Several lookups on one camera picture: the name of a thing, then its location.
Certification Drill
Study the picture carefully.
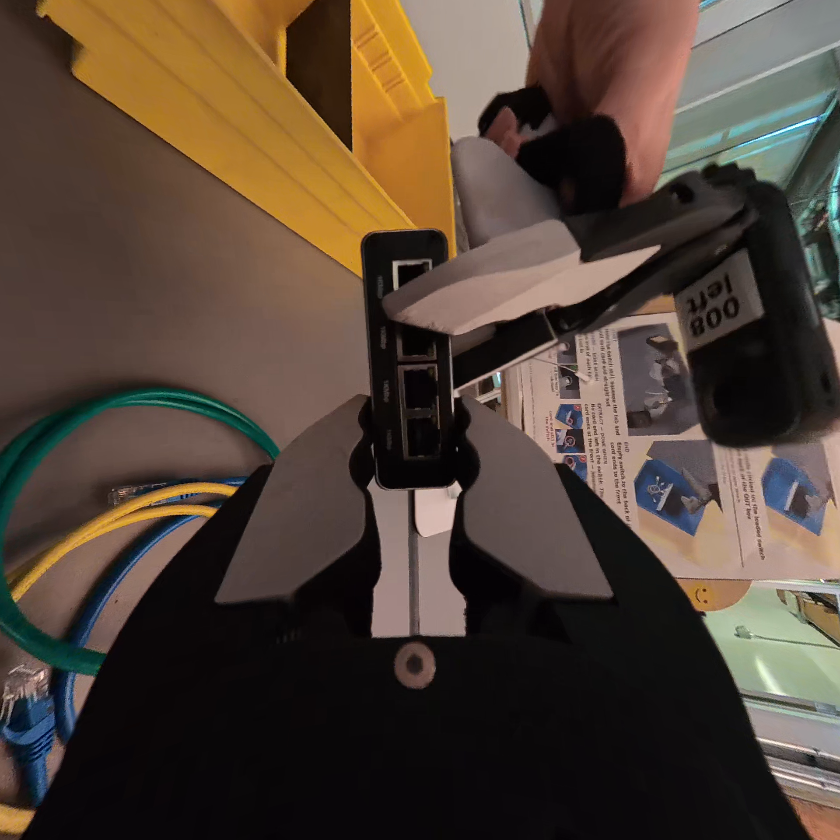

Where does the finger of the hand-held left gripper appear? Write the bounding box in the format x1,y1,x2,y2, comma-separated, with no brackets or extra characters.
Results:
382,220,662,337
451,312,573,396

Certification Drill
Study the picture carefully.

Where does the person's left hand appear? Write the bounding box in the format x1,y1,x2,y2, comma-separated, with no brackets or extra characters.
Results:
527,0,700,206

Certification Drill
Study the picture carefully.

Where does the green ethernet cable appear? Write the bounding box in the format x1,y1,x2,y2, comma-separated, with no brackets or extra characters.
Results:
0,388,282,677

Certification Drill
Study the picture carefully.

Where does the yellow plastic bin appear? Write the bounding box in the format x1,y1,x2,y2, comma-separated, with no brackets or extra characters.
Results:
36,0,457,277

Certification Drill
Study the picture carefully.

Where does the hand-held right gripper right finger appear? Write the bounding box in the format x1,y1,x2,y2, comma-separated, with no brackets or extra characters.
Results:
450,394,616,637

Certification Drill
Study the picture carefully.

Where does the instruction sheet on stand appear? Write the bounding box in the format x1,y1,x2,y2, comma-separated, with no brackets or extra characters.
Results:
413,308,840,616

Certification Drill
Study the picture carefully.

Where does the yellow ethernet cable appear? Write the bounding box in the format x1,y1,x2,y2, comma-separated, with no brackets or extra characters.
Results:
0,481,249,840

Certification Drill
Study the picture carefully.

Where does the blue ethernet cable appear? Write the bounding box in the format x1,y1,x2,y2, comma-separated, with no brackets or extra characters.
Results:
0,478,249,809

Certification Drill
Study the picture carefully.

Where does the black network switch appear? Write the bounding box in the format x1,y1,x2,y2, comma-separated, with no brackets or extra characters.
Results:
361,228,458,490

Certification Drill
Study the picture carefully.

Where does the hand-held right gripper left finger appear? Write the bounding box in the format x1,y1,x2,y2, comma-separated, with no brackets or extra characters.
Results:
215,395,383,637

